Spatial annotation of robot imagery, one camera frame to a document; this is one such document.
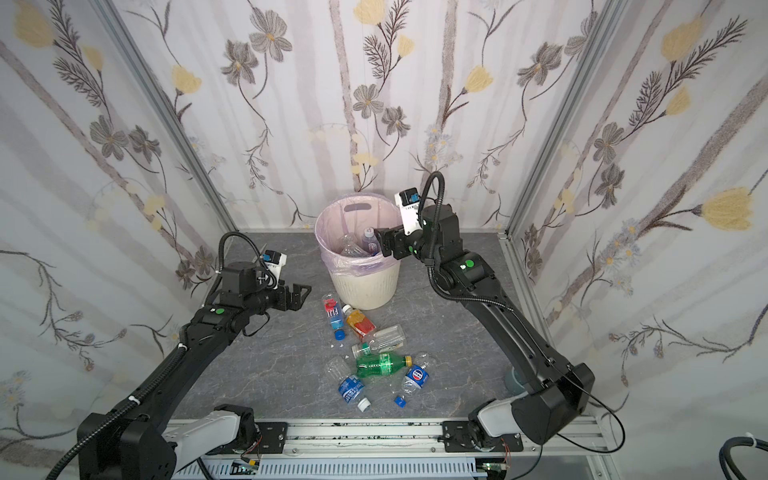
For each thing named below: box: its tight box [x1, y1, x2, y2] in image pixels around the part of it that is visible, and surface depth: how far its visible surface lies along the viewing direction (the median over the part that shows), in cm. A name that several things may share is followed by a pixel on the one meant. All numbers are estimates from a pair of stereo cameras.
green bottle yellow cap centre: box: [356, 353, 413, 377], surface depth 84 cm
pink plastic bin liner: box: [314, 193, 404, 277], surface depth 92 cm
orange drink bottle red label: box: [341, 304, 377, 337], surface depth 91 cm
